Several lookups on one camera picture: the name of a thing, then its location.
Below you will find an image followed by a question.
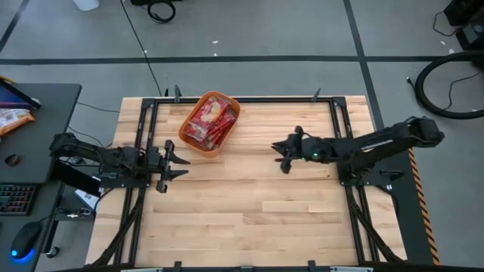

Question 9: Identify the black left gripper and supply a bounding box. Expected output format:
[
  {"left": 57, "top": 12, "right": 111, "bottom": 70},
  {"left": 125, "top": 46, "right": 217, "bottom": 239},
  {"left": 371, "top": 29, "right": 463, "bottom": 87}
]
[{"left": 149, "top": 139, "right": 191, "bottom": 194}]

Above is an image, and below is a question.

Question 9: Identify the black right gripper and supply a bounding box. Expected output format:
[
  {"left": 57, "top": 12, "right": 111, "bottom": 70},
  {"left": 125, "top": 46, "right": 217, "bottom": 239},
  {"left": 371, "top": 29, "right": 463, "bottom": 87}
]
[{"left": 271, "top": 125, "right": 318, "bottom": 175}]

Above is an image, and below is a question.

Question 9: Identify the red popcorn bag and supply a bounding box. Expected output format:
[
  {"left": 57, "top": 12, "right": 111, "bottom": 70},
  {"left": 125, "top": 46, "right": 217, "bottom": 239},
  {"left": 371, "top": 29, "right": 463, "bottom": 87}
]
[
  {"left": 192, "top": 95, "right": 231, "bottom": 128},
  {"left": 200, "top": 128, "right": 225, "bottom": 151},
  {"left": 211, "top": 108, "right": 238, "bottom": 143},
  {"left": 183, "top": 121, "right": 209, "bottom": 143}
]

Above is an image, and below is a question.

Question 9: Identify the orange plastic basket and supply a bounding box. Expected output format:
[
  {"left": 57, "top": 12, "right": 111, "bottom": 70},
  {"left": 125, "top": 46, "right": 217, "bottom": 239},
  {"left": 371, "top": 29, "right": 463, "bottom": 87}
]
[{"left": 178, "top": 90, "right": 242, "bottom": 159}]

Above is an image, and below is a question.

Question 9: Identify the white paper sheet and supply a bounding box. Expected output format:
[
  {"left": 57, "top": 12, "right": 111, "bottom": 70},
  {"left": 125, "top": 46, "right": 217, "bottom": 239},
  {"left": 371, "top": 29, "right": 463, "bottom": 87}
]
[{"left": 73, "top": 188, "right": 101, "bottom": 211}]

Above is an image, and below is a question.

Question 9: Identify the black control box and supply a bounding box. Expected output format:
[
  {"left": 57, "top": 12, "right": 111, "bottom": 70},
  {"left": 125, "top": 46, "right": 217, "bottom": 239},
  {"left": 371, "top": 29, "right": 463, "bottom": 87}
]
[{"left": 51, "top": 160, "right": 101, "bottom": 198}]

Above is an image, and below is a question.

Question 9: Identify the black office desk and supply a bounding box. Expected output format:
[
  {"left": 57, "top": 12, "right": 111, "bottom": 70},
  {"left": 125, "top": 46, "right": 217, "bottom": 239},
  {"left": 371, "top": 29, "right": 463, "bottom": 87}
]
[{"left": 0, "top": 82, "right": 82, "bottom": 272}]

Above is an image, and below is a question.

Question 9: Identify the orange black hazard tape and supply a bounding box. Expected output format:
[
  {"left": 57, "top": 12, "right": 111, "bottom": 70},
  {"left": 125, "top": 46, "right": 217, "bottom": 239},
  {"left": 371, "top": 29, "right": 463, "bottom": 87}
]
[{"left": 407, "top": 148, "right": 442, "bottom": 266}]

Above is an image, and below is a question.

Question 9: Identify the black backlit keyboard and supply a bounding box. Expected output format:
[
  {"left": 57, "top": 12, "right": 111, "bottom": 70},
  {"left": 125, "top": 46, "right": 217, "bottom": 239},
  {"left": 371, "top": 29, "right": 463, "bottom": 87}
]
[{"left": 0, "top": 184, "right": 37, "bottom": 217}]

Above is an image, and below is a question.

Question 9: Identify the black mouse blue light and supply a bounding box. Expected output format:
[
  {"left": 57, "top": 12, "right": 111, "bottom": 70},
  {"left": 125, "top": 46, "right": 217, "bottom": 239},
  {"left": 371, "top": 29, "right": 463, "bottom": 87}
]
[{"left": 10, "top": 221, "right": 43, "bottom": 262}]

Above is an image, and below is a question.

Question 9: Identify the orange snack bag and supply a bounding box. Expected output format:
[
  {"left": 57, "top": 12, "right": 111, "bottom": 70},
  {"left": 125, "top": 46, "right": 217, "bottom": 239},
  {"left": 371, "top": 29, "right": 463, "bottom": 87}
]
[{"left": 0, "top": 108, "right": 36, "bottom": 138}]

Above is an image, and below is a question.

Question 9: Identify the laptop screen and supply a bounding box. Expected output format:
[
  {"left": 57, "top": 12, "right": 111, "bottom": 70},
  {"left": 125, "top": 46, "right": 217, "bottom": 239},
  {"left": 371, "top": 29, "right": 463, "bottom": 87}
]
[{"left": 0, "top": 77, "right": 42, "bottom": 110}]

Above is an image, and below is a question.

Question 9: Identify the white container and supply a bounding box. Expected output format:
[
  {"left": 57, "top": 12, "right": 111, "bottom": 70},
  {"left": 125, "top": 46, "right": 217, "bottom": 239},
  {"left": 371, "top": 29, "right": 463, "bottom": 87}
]
[{"left": 71, "top": 0, "right": 101, "bottom": 12}]

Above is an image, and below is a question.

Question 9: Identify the black equipment box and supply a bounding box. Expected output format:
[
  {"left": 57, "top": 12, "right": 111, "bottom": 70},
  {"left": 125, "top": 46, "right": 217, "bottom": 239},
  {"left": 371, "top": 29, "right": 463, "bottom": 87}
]
[
  {"left": 444, "top": 0, "right": 484, "bottom": 26},
  {"left": 455, "top": 20, "right": 484, "bottom": 52}
]

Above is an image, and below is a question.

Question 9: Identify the black aluminium table frame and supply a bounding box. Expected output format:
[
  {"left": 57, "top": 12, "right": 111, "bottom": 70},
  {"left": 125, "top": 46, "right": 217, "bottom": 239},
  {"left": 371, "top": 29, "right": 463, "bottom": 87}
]
[{"left": 86, "top": 85, "right": 409, "bottom": 272}]

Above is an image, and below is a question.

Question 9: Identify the thin black floor cable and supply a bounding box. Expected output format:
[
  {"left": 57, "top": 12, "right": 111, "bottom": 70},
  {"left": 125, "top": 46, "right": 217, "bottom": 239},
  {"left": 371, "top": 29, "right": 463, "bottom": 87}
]
[{"left": 119, "top": 0, "right": 163, "bottom": 97}]

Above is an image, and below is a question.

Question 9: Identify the large black hoop cable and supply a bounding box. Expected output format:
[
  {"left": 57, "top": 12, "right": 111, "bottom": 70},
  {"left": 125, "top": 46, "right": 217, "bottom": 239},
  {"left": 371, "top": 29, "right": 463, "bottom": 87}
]
[{"left": 414, "top": 51, "right": 484, "bottom": 121}]

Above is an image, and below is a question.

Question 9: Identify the coiled black cable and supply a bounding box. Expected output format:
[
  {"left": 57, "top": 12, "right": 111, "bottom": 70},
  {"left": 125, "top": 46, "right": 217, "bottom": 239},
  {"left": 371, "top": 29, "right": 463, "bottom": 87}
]
[{"left": 146, "top": 0, "right": 177, "bottom": 25}]

